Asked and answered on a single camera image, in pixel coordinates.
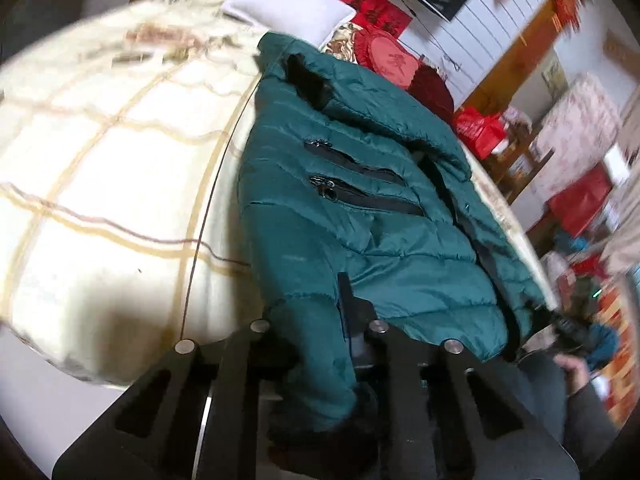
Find floral curtain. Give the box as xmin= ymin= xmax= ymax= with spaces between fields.
xmin=530 ymin=72 xmax=626 ymax=211

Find red knot wall hanging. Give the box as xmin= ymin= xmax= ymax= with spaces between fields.
xmin=547 ymin=0 xmax=586 ymax=36

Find red heart pillow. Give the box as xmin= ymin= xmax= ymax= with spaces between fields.
xmin=350 ymin=27 xmax=426 ymax=92

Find person's right forearm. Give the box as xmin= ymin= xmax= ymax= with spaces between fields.
xmin=560 ymin=385 xmax=621 ymax=467

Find small wall picture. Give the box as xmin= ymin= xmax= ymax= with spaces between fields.
xmin=540 ymin=52 xmax=568 ymax=96

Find red paper banner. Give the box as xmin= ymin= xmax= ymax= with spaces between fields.
xmin=324 ymin=0 xmax=413 ymax=38

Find person's right hand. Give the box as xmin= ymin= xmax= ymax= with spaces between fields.
xmin=555 ymin=354 xmax=593 ymax=396

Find white pillow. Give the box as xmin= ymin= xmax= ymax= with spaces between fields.
xmin=220 ymin=0 xmax=357 ymax=43

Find green puffer jacket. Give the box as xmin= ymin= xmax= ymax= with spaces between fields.
xmin=237 ymin=31 xmax=553 ymax=466

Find bed with checked floral sheet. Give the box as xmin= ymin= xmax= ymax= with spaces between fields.
xmin=0 ymin=0 xmax=561 ymax=396

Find dark red velvet pillow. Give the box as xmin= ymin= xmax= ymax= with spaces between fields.
xmin=407 ymin=60 xmax=456 ymax=123

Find red shopping bag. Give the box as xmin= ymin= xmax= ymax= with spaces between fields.
xmin=452 ymin=106 xmax=508 ymax=160

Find wooden chair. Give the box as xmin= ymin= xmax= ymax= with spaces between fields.
xmin=487 ymin=125 xmax=556 ymax=206

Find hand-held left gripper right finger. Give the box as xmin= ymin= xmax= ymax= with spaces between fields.
xmin=337 ymin=272 xmax=581 ymax=480

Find red cloth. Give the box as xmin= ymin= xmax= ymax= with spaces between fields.
xmin=545 ymin=165 xmax=613 ymax=238

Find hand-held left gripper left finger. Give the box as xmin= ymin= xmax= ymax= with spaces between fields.
xmin=52 ymin=320 xmax=301 ymax=480

